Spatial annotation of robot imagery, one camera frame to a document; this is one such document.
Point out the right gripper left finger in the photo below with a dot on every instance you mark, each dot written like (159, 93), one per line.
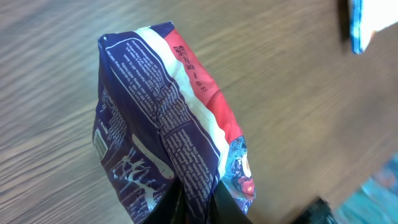
(171, 208)

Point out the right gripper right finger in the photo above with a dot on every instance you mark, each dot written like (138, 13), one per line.
(223, 208)

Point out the purple red pad package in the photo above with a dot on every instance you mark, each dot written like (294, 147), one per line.
(161, 116)

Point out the yellow wipes package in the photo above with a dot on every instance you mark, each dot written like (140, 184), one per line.
(369, 17)

